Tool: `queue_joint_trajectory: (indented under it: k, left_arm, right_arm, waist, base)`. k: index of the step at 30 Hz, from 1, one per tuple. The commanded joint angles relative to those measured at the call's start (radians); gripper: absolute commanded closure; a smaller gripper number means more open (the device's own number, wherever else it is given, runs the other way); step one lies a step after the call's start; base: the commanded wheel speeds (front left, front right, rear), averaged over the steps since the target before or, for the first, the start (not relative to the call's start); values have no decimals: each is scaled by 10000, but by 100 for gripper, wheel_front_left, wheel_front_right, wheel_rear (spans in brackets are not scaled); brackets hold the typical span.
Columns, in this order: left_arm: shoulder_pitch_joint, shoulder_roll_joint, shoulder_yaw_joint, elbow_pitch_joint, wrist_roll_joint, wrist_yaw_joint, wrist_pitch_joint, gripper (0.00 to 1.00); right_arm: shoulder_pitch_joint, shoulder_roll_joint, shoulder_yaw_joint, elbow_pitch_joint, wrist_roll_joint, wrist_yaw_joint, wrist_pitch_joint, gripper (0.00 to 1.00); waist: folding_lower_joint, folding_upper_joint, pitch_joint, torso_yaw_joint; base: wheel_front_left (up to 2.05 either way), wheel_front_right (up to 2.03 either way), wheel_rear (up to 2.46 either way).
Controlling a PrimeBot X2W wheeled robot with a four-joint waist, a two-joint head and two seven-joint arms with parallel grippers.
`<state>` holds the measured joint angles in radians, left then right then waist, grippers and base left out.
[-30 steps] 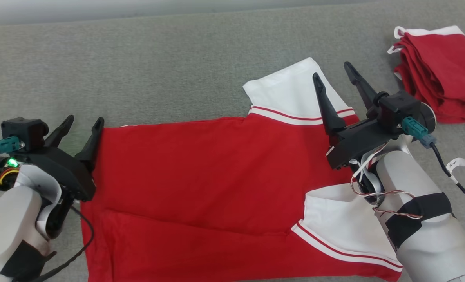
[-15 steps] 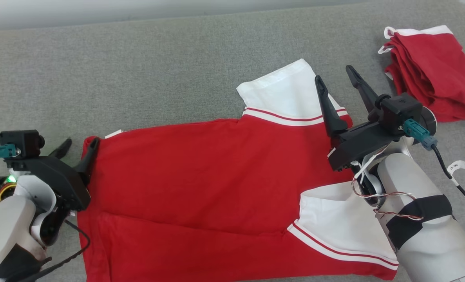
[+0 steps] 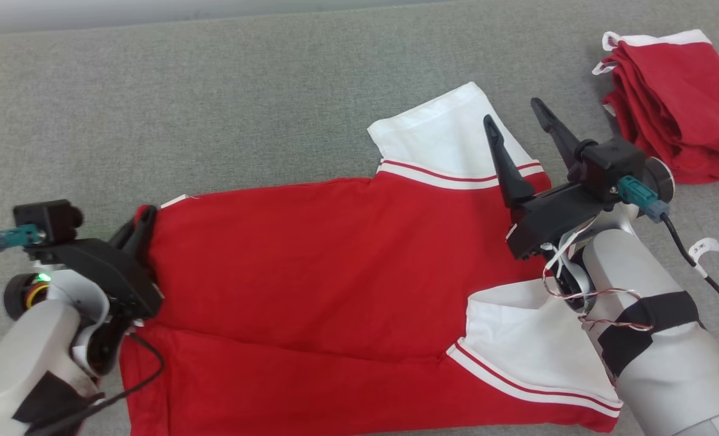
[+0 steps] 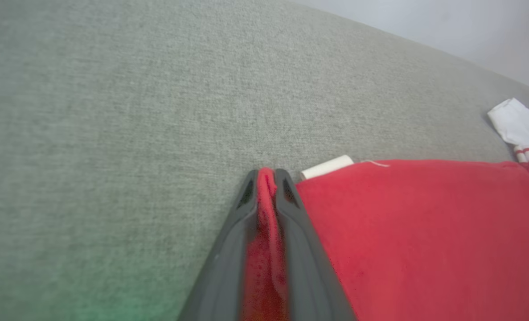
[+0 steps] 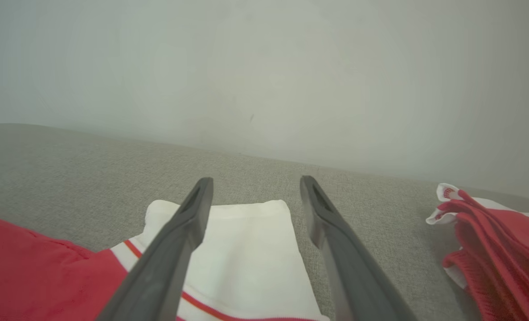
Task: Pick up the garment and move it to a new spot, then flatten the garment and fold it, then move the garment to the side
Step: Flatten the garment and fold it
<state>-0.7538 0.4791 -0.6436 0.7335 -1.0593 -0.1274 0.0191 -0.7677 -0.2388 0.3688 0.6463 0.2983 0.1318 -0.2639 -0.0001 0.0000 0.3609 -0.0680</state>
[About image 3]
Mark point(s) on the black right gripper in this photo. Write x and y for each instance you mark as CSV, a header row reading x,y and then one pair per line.
x,y
553,218

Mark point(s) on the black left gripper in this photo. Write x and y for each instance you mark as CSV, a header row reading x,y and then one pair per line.
x,y
111,272

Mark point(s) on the red shorts white side stripe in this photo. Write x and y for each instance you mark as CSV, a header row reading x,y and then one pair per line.
x,y
680,103

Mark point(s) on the red Bulls shirt white sleeves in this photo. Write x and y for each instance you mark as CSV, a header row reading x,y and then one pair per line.
x,y
304,260

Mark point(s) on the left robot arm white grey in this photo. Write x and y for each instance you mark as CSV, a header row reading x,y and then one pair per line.
x,y
20,351

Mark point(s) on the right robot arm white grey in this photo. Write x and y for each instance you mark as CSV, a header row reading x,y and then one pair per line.
x,y
668,363

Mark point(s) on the grey fabric sofa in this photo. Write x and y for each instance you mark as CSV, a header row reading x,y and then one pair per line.
x,y
214,109

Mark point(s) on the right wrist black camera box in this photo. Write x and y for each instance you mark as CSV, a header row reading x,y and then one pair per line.
x,y
610,163

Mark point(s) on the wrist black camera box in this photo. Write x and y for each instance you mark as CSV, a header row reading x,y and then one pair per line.
x,y
47,219
610,163

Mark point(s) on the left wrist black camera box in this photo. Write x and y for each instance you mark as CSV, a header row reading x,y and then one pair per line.
x,y
47,219

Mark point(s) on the right camera teal connector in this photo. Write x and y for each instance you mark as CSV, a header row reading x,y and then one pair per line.
x,y
638,194

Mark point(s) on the camera teal connector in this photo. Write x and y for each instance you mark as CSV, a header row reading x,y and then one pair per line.
x,y
14,236
638,194

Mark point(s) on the left camera teal connector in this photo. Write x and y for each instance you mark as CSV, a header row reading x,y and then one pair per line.
x,y
14,236

